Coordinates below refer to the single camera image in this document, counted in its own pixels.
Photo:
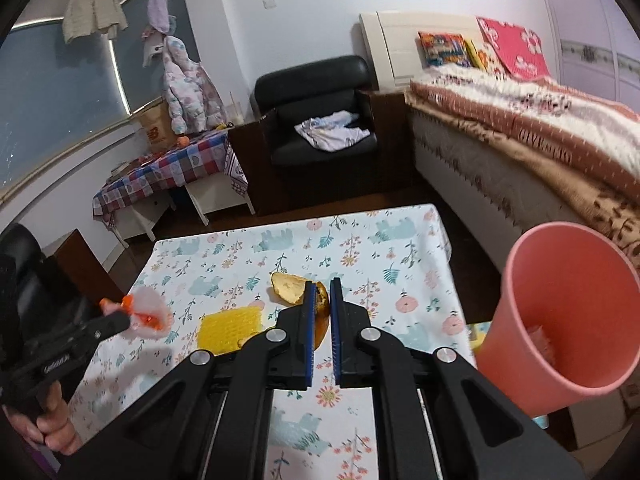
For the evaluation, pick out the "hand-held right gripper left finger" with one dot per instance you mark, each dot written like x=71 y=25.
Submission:
x=309 y=335

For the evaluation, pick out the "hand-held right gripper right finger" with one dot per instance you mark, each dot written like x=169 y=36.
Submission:
x=336 y=335

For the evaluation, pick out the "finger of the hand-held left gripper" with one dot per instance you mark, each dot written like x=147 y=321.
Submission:
x=107 y=325

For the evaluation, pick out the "orange peel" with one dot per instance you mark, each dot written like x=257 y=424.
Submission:
x=322 y=300
x=287 y=287

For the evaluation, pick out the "white orange plastic bag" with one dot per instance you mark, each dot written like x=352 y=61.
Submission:
x=150 y=310

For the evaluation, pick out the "yellow foam net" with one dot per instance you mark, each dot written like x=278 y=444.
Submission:
x=227 y=330

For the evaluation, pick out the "pink plastic bin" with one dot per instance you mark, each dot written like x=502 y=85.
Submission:
x=550 y=285

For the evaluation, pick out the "person's left hand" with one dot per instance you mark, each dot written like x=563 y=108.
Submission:
x=55 y=430

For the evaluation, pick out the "black leather chair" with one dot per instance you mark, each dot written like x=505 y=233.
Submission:
x=40 y=285

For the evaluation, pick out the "floral tablecloth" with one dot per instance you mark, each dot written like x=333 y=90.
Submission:
x=350 y=240

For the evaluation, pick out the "colourful packet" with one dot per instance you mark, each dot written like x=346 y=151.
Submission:
x=479 y=336

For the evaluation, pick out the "checked tablecloth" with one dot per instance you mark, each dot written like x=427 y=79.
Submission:
x=165 y=170

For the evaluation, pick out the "white side table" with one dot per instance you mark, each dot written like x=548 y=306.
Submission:
x=220 y=195

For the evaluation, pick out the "dark wooden cabinet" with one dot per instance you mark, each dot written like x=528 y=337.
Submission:
x=250 y=165
x=392 y=140

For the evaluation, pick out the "small orange fruit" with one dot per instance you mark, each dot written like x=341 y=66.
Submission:
x=183 y=141

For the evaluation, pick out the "white patterned cloth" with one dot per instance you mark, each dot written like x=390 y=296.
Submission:
x=330 y=132

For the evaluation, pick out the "brown paper bag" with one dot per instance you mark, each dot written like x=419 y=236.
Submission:
x=157 y=127

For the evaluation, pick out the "white bed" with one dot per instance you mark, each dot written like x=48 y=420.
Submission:
x=450 y=160

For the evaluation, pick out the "curved window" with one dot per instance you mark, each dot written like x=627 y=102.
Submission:
x=55 y=100

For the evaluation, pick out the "glass jar with sticks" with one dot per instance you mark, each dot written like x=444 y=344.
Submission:
x=236 y=112

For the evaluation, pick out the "pale puffy jacket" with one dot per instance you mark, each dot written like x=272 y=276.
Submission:
x=192 y=90

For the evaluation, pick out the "black leather armchair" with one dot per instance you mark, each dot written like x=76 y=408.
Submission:
x=310 y=80

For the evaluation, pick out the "rust dotted blanket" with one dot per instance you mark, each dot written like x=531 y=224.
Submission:
x=500 y=115

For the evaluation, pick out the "tan brown blanket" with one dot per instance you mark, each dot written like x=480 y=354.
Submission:
x=575 y=190

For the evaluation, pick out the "white hanging garment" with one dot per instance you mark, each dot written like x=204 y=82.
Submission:
x=152 y=47

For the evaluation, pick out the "colourful patterned pillow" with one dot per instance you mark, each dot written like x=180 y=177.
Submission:
x=445 y=50

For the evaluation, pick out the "white fleece blanket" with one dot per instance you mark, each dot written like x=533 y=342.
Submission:
x=550 y=107

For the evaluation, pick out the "beige cardigan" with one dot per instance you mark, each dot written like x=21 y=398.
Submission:
x=95 y=12

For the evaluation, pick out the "yellow patterned pillow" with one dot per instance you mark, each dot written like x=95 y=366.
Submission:
x=482 y=55

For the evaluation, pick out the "lilac hat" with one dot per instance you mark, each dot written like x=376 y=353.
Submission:
x=160 y=10

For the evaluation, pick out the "pink flower pillow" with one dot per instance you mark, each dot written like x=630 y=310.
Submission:
x=515 y=47

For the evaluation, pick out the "lilac wardrobe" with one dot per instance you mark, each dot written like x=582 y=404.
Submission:
x=595 y=20

